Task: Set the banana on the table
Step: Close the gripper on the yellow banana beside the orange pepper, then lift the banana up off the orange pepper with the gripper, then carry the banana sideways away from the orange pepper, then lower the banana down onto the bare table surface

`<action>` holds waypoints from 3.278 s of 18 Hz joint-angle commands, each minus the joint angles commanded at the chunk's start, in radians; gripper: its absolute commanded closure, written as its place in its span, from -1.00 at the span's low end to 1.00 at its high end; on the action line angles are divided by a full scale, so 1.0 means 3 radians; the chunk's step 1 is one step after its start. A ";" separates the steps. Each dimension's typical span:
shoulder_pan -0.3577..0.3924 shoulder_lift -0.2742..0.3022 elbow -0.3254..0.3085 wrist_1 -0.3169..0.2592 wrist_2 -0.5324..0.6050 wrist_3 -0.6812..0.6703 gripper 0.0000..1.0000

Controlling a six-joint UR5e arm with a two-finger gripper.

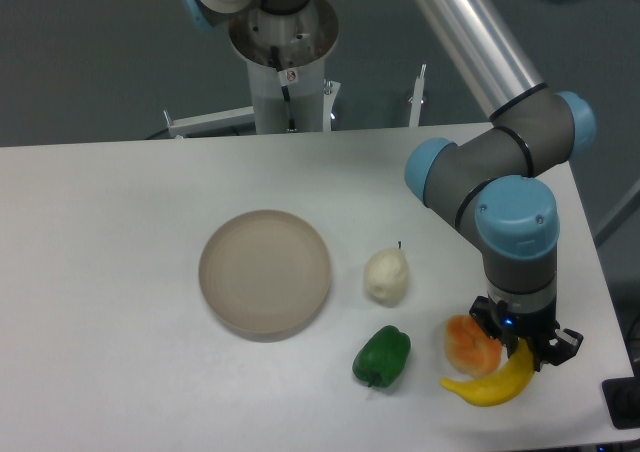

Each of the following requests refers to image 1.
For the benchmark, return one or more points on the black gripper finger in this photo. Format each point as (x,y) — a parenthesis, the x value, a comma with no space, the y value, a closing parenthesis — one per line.
(482,312)
(555,348)

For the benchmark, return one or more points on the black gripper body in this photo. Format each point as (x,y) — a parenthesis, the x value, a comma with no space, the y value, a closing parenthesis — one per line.
(537,327)

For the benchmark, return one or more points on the yellow toy banana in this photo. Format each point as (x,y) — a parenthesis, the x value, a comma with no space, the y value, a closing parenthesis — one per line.
(500,386)

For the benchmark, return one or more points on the silver and grey robot arm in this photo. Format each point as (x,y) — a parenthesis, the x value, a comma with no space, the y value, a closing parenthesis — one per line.
(486,189)

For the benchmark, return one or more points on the peeled orange toy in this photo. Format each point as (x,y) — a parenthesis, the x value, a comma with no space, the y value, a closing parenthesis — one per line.
(468,349)

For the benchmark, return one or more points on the black device at table edge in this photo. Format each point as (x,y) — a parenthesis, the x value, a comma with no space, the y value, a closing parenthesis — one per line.
(622,399)

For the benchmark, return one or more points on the white toy pear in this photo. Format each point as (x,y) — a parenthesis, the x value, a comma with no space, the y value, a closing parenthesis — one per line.
(386,276)

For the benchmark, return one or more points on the green toy bell pepper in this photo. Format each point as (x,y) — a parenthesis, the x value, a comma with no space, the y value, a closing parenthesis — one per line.
(381,361)

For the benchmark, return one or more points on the beige round plate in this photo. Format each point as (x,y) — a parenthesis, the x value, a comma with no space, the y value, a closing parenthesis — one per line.
(265,273)

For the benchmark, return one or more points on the white metal upright bracket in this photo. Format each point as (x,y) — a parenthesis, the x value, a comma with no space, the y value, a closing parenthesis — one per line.
(417,99)

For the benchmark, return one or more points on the white metal table bracket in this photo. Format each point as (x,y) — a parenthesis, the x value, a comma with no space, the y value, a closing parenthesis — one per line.
(208,124)

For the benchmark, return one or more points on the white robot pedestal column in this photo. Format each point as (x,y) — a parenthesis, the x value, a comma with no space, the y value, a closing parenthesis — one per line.
(285,57)

